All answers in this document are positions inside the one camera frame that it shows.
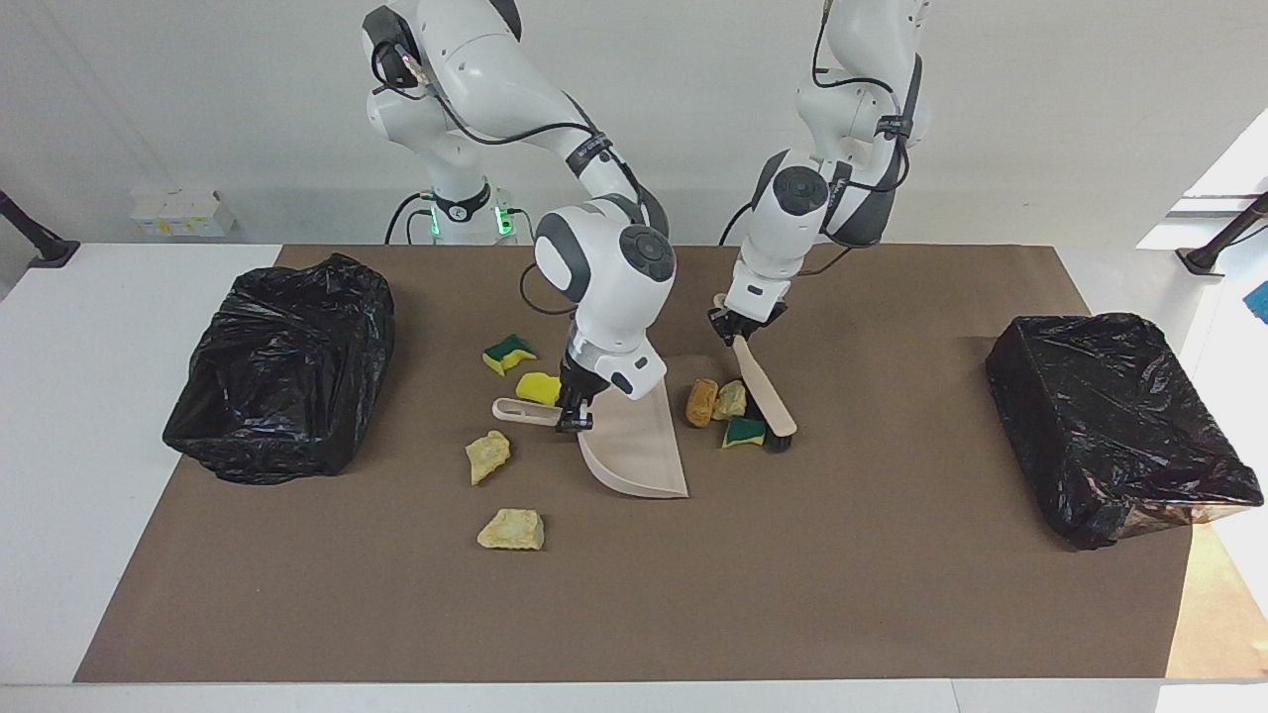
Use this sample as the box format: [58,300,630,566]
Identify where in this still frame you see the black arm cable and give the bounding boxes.
[371,40,600,318]
[791,0,914,280]

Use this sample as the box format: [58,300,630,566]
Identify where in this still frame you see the beige plastic dustpan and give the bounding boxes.
[492,381,689,499]

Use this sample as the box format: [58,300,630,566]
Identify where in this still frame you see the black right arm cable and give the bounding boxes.
[371,40,600,318]

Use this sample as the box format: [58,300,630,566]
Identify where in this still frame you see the box bin with black bag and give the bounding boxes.
[985,313,1264,551]

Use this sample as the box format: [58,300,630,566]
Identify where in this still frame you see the beige brush with black bristles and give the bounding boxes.
[713,293,796,452]

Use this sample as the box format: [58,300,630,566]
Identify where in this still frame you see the white wall socket boxes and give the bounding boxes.
[131,190,237,239]

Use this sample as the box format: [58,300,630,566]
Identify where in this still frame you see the open bin with black bag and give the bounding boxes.
[162,254,396,486]

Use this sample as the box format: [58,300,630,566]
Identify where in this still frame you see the tan cardboard sheet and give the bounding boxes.
[1167,520,1268,680]

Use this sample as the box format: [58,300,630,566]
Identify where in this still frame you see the bright yellow sponge piece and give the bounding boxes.
[515,371,566,407]

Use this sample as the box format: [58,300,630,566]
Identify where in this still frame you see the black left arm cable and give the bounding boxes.
[791,0,914,280]

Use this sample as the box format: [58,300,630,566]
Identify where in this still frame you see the black right base cable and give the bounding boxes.
[384,191,437,246]

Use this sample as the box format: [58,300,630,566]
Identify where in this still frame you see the brown table mat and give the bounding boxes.
[74,245,1195,683]

